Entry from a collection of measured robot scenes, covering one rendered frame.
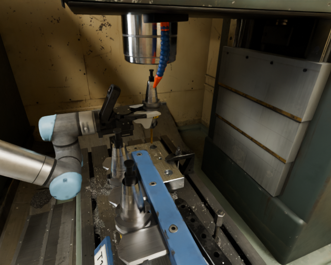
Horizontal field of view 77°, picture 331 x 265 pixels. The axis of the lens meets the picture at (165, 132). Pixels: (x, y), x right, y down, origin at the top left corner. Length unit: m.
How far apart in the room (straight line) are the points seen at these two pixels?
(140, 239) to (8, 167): 0.37
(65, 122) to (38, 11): 1.08
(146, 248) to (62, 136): 0.44
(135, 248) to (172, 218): 0.07
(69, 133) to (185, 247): 0.48
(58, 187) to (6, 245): 0.63
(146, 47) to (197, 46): 1.31
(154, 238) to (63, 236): 0.70
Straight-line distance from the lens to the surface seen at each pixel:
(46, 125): 0.68
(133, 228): 0.36
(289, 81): 0.80
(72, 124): 0.67
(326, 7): 0.54
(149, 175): 0.44
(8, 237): 1.22
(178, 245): 0.34
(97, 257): 0.70
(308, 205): 0.92
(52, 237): 1.04
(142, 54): 0.60
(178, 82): 1.87
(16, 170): 0.60
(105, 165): 0.51
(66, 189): 0.61
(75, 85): 1.70
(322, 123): 0.80
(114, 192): 0.43
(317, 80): 0.75
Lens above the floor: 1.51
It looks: 28 degrees down
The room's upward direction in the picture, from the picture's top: 1 degrees clockwise
